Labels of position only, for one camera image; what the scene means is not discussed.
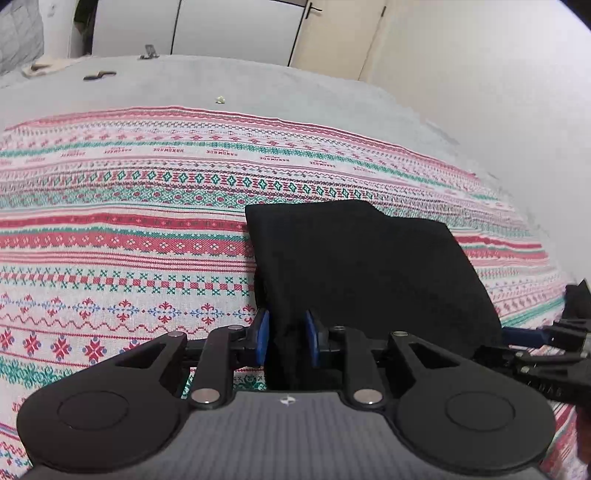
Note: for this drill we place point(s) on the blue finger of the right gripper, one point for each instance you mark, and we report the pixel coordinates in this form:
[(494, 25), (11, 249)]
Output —
[(525, 337)]

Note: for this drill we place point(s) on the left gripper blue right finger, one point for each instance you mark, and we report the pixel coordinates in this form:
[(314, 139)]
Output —
[(326, 343)]

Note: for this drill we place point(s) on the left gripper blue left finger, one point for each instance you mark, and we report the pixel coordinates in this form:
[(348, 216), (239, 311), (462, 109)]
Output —
[(248, 345)]

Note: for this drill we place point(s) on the black pants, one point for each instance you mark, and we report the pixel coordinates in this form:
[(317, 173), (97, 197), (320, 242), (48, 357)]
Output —
[(345, 263)]

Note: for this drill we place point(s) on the cream bedroom door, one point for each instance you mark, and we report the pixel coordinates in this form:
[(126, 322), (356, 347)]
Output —
[(340, 38)]

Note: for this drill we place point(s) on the person right hand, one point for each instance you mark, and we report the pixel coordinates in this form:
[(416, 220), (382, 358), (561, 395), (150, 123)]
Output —
[(583, 429)]

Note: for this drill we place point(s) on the black folded garment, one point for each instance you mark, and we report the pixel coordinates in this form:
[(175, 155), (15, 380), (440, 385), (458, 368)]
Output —
[(577, 301)]

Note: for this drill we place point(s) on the patterned red green blanket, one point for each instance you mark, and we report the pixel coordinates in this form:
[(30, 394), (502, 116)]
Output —
[(119, 226)]

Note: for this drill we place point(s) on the white grey sliding wardrobe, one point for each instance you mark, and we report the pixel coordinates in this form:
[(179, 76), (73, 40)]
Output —
[(261, 31)]

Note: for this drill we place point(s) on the black glasses on bed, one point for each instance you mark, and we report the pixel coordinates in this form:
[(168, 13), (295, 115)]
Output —
[(99, 75)]

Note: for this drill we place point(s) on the beige cloth on bed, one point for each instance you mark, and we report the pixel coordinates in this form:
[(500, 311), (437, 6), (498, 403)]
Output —
[(46, 65)]

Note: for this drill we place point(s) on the dark hanging clothes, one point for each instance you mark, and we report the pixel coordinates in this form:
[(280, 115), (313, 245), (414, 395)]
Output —
[(84, 22)]

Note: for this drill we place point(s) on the grey quilted headboard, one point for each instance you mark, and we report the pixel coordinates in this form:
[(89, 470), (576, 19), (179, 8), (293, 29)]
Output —
[(22, 35)]

